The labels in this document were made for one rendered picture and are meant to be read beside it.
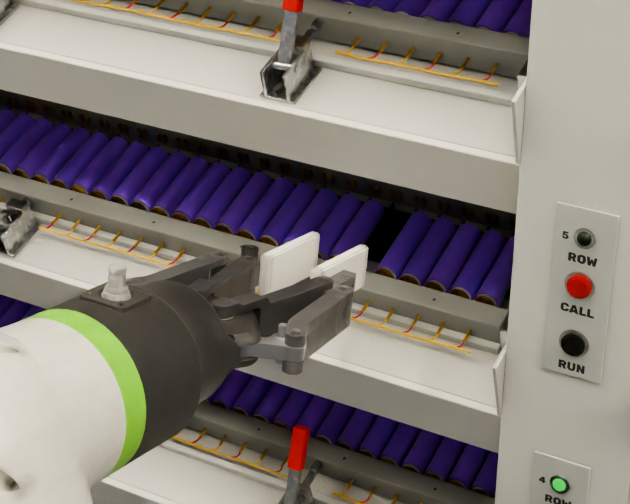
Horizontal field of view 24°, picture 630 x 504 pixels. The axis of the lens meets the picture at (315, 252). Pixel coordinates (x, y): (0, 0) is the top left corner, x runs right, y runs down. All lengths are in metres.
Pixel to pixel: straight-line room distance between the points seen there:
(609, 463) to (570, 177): 0.21
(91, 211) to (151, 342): 0.45
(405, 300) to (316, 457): 0.20
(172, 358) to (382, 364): 0.31
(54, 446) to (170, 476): 0.58
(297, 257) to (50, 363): 0.32
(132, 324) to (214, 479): 0.50
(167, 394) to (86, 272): 0.43
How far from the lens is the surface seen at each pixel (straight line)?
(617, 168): 0.89
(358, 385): 1.06
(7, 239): 1.21
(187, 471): 1.26
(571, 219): 0.92
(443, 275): 1.08
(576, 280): 0.93
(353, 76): 1.00
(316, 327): 0.87
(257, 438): 1.23
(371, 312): 1.08
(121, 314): 0.76
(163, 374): 0.76
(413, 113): 0.96
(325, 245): 1.12
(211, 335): 0.81
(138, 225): 1.17
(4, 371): 0.68
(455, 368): 1.04
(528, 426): 1.01
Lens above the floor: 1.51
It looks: 29 degrees down
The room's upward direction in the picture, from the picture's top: straight up
